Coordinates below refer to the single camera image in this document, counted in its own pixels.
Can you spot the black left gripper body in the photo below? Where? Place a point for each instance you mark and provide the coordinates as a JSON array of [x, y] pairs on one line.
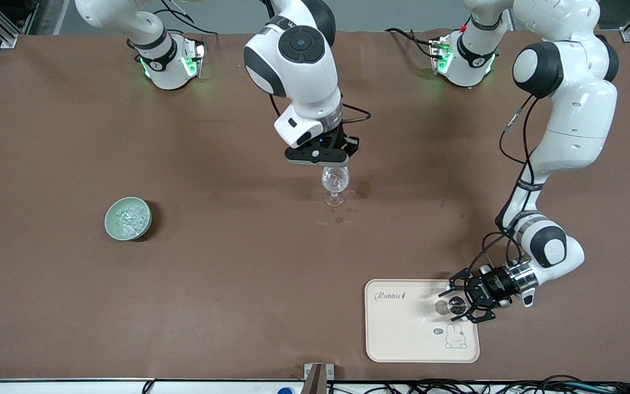
[[491, 286]]

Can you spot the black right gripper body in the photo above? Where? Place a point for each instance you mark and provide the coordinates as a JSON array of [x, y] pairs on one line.
[[338, 139]]

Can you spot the steel double jigger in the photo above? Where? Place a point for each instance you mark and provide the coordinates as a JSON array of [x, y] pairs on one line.
[[458, 305]]

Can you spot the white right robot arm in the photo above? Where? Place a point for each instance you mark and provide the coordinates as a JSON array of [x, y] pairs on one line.
[[298, 71]]

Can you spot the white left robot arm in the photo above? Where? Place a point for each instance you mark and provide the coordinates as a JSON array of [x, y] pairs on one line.
[[572, 109]]

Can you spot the clear wine glass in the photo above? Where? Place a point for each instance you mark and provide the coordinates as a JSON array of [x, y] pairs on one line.
[[335, 183]]

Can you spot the clear ice cubes pile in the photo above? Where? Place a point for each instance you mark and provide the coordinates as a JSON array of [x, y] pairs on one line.
[[129, 219]]

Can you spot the cream rabbit print tray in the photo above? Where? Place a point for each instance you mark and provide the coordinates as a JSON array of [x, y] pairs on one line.
[[402, 328]]

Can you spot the brown table cover sheet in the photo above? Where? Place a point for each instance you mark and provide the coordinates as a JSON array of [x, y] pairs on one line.
[[238, 273]]

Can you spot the pale green ceramic bowl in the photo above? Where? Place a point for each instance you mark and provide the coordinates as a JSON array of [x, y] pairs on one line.
[[108, 221]]

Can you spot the metal camera post bracket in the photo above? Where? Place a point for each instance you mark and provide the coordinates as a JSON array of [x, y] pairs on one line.
[[315, 375]]

